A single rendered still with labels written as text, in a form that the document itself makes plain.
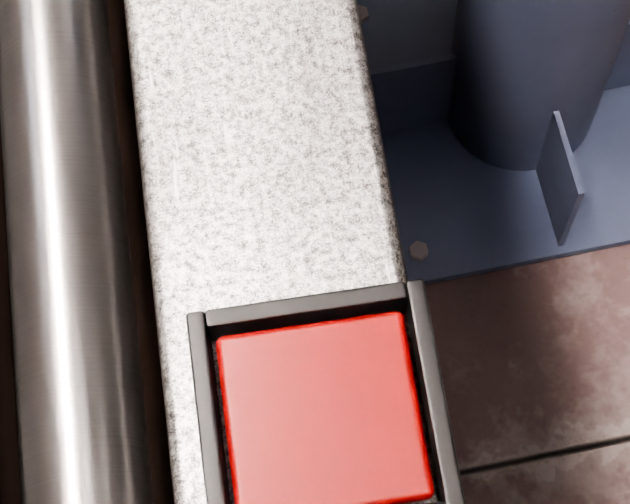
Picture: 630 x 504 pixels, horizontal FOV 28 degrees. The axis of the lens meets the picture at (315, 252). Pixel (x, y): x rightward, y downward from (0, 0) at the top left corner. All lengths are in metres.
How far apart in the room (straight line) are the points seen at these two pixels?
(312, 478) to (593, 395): 1.00
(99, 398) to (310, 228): 0.09
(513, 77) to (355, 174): 0.84
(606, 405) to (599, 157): 0.29
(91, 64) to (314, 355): 0.14
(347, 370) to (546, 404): 0.98
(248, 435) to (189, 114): 0.12
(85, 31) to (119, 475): 0.16
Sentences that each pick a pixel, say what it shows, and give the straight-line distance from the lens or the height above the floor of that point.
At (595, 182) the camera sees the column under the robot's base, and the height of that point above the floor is 0.01.
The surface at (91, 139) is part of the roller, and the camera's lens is 0.45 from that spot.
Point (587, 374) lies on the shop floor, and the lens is 1.38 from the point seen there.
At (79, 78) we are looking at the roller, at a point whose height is 0.92.
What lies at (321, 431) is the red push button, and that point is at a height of 0.93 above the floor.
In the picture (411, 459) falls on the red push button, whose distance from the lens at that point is 0.38.
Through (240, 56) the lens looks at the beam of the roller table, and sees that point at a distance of 0.45.
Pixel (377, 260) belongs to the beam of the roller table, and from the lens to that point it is 0.42.
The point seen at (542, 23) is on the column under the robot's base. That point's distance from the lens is 1.17.
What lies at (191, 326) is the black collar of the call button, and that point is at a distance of 0.39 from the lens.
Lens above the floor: 1.30
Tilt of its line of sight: 68 degrees down
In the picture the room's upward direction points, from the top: 5 degrees counter-clockwise
